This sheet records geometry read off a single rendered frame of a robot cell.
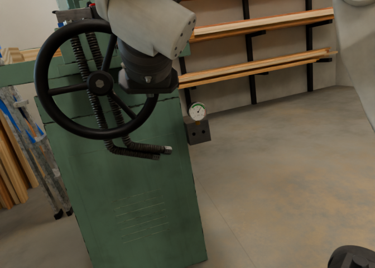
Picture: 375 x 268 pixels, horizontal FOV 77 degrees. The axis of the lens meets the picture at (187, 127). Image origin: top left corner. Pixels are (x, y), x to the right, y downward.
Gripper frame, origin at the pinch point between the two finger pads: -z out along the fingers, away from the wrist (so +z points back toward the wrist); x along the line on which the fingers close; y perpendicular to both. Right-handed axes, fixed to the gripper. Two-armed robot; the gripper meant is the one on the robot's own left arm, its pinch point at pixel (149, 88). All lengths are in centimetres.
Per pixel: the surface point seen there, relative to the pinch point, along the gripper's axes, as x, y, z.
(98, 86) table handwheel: -11.9, 2.3, -3.4
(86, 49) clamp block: -16.3, 15.0, -7.8
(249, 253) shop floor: 39, -51, -58
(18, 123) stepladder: -74, 20, -87
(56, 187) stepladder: -60, -15, -109
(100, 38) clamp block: -12.5, 17.6, -6.8
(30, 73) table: -34.5, 13.4, -17.7
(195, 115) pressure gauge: 14.1, 0.6, -23.1
